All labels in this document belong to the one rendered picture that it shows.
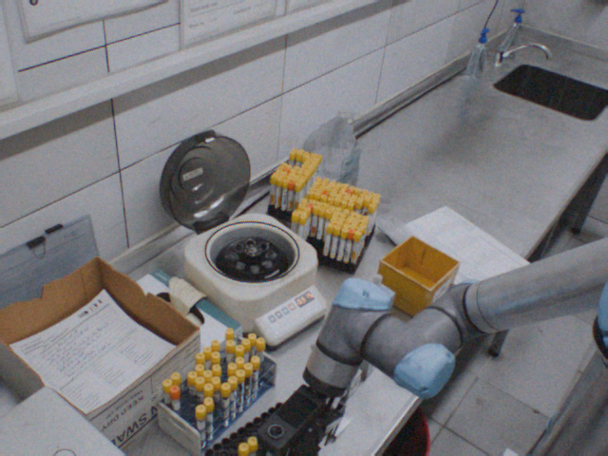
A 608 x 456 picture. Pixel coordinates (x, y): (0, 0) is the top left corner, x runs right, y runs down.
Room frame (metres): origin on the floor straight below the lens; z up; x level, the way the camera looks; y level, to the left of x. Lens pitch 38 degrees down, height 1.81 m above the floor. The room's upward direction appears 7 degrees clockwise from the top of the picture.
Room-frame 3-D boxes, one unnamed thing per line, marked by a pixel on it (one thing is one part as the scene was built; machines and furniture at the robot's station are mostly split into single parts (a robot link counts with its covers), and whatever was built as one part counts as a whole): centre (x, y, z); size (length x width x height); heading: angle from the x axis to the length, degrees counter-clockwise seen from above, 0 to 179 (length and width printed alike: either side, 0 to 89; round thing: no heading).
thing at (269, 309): (0.95, 0.09, 0.94); 0.30 x 0.24 x 0.12; 48
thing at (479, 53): (2.35, -0.61, 0.97); 0.08 x 0.07 x 0.20; 150
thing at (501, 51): (2.52, -0.84, 0.94); 0.24 x 0.17 x 0.14; 57
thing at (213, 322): (0.83, 0.22, 0.92); 0.24 x 0.12 x 0.10; 57
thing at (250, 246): (0.96, 0.10, 0.97); 0.15 x 0.15 x 0.07
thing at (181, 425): (0.66, 0.12, 0.91); 0.20 x 0.10 x 0.07; 147
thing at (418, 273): (1.02, -0.26, 0.93); 0.13 x 0.13 x 0.10; 53
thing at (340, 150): (1.47, -0.04, 0.97); 0.26 x 0.17 x 0.19; 163
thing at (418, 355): (0.57, -0.17, 1.18); 0.11 x 0.11 x 0.08; 48
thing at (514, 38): (2.67, -0.81, 0.97); 0.08 x 0.07 x 0.20; 93
